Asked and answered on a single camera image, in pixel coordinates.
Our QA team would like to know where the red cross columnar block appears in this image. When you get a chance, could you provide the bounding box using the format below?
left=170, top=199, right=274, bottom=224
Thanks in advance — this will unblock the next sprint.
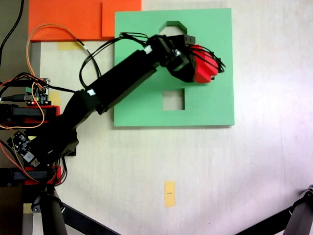
left=189, top=45, right=220, bottom=85

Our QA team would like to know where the orange flat block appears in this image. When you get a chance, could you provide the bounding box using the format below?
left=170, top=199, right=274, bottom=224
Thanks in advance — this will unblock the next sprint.
left=28, top=0, right=142, bottom=43

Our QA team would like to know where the green shape sorter board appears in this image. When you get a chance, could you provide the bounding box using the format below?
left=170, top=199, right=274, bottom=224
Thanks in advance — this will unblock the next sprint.
left=113, top=8, right=235, bottom=128

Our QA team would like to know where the long yellow tape strip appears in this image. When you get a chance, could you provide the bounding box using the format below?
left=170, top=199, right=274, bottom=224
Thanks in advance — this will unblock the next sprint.
left=57, top=41, right=83, bottom=51

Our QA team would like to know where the yellow tape marker with line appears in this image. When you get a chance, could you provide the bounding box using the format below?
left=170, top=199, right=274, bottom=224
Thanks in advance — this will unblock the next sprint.
left=164, top=181, right=176, bottom=208

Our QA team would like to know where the small yellow tape patch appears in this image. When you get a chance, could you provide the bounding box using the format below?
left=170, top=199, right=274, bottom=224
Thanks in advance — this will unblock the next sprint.
left=48, top=92, right=62, bottom=106

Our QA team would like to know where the red and black table clamp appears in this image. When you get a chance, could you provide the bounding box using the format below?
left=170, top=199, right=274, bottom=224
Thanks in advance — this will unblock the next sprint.
left=0, top=165, right=62, bottom=188
left=0, top=104, right=61, bottom=124

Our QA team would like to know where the black driver circuit board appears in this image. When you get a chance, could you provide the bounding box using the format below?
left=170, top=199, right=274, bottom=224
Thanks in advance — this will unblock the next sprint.
left=11, top=131, right=42, bottom=168

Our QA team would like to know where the black tripod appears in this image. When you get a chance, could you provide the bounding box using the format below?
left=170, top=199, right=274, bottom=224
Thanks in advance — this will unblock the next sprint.
left=21, top=185, right=313, bottom=235

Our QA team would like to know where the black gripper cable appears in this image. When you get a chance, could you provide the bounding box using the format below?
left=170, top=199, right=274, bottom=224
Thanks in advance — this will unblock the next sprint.
left=189, top=45, right=226, bottom=74

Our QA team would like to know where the black looped servo cable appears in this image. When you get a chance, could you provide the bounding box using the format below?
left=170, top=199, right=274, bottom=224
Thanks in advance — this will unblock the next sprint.
left=79, top=31, right=150, bottom=89

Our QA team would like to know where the orange and black servo cable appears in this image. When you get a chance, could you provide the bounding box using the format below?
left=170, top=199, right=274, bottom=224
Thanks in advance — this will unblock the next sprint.
left=26, top=23, right=103, bottom=85

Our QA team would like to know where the green circuit board with wires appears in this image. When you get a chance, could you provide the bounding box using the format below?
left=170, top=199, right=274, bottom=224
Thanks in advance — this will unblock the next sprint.
left=24, top=77, right=51, bottom=105

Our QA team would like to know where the black plug cable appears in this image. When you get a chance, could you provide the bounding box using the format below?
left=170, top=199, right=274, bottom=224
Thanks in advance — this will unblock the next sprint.
left=0, top=94, right=34, bottom=102

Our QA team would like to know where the black power cable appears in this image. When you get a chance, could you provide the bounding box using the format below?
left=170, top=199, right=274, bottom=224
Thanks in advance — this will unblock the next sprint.
left=0, top=0, right=25, bottom=67

